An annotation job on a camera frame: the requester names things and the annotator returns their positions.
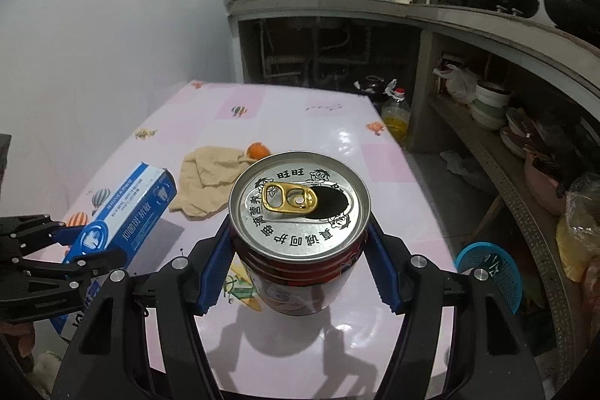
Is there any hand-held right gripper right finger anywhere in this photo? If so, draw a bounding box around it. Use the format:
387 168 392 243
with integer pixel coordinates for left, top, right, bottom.
361 217 547 400

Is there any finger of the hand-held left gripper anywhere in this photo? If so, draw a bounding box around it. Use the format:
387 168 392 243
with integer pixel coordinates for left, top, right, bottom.
0 214 90 262
0 249 128 326

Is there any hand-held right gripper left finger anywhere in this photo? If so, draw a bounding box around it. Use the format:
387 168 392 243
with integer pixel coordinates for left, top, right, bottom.
51 219 235 400

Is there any red drink can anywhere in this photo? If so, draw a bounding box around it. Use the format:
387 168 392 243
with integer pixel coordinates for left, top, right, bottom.
228 151 371 317

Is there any blue white toothpaste box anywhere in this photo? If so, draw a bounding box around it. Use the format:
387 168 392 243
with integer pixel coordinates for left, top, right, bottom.
51 162 178 342

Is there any blue plastic basket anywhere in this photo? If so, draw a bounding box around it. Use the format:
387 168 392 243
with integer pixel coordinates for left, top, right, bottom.
456 242 523 314

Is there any person's left hand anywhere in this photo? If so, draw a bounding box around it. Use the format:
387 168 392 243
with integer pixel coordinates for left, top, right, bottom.
0 319 36 375

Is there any beige crumpled cloth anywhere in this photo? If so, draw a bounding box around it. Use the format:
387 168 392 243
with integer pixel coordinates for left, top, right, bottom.
169 145 254 220

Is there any white crumpled paper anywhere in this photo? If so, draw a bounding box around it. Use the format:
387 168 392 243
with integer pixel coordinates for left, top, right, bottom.
439 149 491 190

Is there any small orange fruit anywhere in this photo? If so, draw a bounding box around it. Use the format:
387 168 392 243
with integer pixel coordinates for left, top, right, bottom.
246 142 273 161

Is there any cooking oil bottle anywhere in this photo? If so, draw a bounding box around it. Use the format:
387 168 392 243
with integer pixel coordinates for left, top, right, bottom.
381 88 412 143

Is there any pink printed tablecloth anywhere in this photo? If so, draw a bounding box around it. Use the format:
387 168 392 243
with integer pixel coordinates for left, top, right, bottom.
28 80 462 400

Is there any pink basin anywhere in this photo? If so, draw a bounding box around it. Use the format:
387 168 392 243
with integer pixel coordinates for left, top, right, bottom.
524 147 570 216

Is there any black kettle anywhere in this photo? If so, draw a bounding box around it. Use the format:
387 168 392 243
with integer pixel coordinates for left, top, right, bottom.
354 75 397 103

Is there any stack of plates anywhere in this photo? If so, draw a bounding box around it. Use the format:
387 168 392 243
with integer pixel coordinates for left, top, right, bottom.
499 107 540 159

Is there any yellow plastic bag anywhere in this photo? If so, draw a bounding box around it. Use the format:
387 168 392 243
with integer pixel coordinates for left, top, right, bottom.
555 172 600 283

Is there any stack of bowls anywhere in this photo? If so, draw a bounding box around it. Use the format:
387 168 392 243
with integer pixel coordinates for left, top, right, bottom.
469 80 513 131

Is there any white plastic bag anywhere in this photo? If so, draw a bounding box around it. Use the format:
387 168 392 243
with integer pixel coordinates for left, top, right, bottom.
432 63 480 105

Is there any grey concrete counter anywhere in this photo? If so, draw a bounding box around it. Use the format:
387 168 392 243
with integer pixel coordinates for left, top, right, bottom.
227 0 600 382

